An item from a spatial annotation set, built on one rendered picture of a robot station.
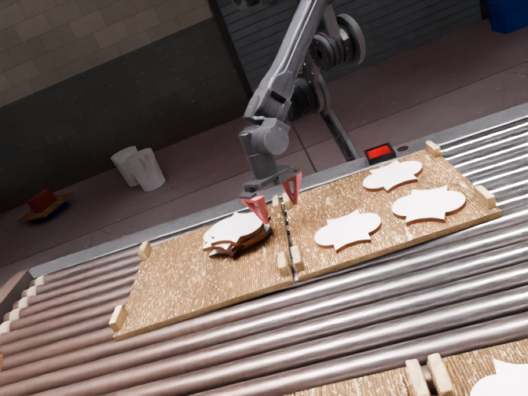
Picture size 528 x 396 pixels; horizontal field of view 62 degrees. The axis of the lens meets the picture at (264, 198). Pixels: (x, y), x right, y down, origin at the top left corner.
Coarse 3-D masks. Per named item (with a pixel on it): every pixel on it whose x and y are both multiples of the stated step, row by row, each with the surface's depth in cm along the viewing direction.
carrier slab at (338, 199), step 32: (416, 160) 110; (320, 192) 115; (352, 192) 109; (384, 192) 103; (288, 224) 107; (320, 224) 102; (384, 224) 92; (416, 224) 88; (448, 224) 85; (320, 256) 91; (352, 256) 87
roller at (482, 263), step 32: (480, 256) 77; (512, 256) 75; (384, 288) 79; (416, 288) 78; (256, 320) 84; (288, 320) 82; (128, 352) 90; (160, 352) 87; (32, 384) 93; (64, 384) 92
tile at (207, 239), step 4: (208, 232) 109; (204, 236) 108; (208, 236) 107; (252, 236) 101; (204, 240) 106; (208, 240) 105; (244, 240) 100; (248, 240) 101; (208, 244) 104; (220, 244) 102; (224, 244) 101; (228, 244) 100; (232, 244) 101; (240, 244) 100; (204, 248) 103; (208, 248) 103; (212, 248) 103; (216, 248) 102; (220, 248) 102; (224, 248) 100; (228, 248) 100
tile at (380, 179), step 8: (384, 168) 111; (392, 168) 109; (400, 168) 108; (408, 168) 106; (416, 168) 105; (368, 176) 110; (376, 176) 109; (384, 176) 107; (392, 176) 106; (400, 176) 105; (408, 176) 103; (416, 176) 104; (368, 184) 107; (376, 184) 106; (384, 184) 104; (392, 184) 103; (400, 184) 102
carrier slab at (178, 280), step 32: (160, 256) 117; (192, 256) 111; (224, 256) 105; (256, 256) 100; (288, 256) 96; (160, 288) 103; (192, 288) 98; (224, 288) 94; (256, 288) 90; (128, 320) 97; (160, 320) 93
